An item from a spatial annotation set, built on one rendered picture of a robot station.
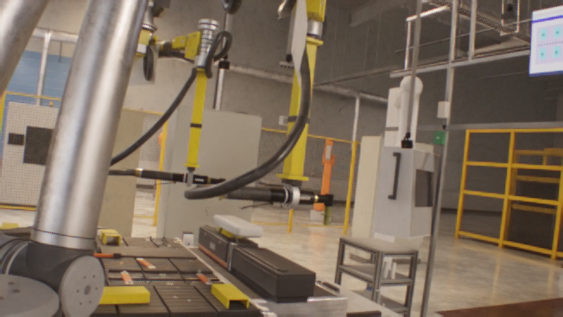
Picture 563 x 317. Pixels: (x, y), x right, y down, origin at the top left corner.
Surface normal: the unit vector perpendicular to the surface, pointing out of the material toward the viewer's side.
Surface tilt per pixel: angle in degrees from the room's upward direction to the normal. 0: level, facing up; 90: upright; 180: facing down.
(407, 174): 90
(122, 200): 90
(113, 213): 90
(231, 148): 90
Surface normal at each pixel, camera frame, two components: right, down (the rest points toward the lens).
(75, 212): 0.57, -0.06
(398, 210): -0.61, -0.07
